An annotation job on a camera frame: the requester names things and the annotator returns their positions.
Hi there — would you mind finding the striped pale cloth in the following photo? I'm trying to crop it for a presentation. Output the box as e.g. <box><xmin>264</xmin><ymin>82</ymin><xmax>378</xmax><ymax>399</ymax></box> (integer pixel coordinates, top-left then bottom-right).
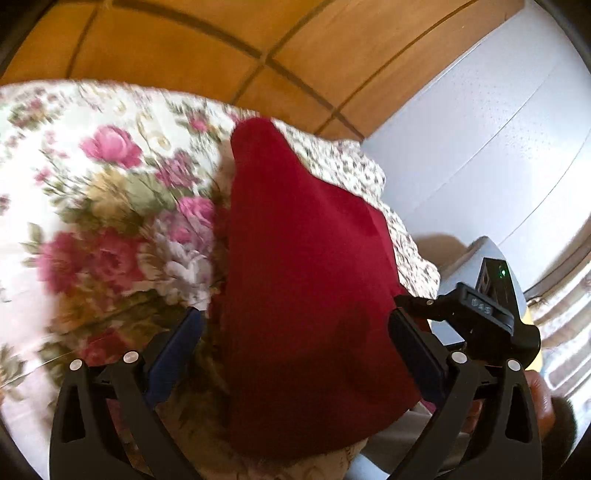
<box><xmin>522</xmin><ymin>272</ymin><xmax>591</xmax><ymax>398</ymax></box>

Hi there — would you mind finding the red garment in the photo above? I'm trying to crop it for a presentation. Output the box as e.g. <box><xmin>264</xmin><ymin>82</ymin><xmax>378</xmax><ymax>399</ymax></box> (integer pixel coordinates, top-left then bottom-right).
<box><xmin>210</xmin><ymin>117</ymin><xmax>423</xmax><ymax>460</ymax></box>

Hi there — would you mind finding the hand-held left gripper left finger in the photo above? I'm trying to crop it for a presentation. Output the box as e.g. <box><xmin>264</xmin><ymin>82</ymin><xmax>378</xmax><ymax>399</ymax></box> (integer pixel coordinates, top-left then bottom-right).
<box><xmin>48</xmin><ymin>307</ymin><xmax>206</xmax><ymax>480</ymax></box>

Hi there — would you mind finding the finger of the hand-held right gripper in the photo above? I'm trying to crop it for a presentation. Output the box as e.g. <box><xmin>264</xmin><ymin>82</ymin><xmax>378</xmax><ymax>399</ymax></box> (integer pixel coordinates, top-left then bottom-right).
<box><xmin>394</xmin><ymin>294</ymin><xmax>451</xmax><ymax>321</ymax></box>

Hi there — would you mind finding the pale grey cloth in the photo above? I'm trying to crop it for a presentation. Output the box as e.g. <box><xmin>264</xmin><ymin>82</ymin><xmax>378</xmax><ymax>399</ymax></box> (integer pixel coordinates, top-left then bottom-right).
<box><xmin>346</xmin><ymin>401</ymin><xmax>444</xmax><ymax>480</ymax></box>

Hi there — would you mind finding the white cabinet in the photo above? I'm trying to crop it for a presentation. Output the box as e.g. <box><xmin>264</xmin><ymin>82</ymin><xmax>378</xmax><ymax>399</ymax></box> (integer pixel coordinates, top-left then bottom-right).
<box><xmin>360</xmin><ymin>28</ymin><xmax>591</xmax><ymax>296</ymax></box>

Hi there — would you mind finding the person's right forearm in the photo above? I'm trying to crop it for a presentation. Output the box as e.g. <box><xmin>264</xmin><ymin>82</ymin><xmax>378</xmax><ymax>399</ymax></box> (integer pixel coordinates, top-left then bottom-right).
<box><xmin>547</xmin><ymin>394</ymin><xmax>580</xmax><ymax>467</ymax></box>

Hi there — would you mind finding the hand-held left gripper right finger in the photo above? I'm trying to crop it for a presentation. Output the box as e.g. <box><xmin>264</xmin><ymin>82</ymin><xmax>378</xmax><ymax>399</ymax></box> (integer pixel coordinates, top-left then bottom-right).
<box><xmin>388</xmin><ymin>308</ymin><xmax>542</xmax><ymax>480</ymax></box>

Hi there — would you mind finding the person's right hand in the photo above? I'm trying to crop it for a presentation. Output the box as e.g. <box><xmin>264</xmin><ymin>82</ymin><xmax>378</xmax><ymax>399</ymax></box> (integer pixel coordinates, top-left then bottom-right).
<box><xmin>526</xmin><ymin>369</ymin><xmax>557</xmax><ymax>437</ymax></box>

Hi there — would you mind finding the floral bed sheet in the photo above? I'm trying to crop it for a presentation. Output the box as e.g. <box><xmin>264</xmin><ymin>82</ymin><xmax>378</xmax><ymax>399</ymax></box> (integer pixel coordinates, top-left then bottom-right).
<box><xmin>0</xmin><ymin>78</ymin><xmax>441</xmax><ymax>480</ymax></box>

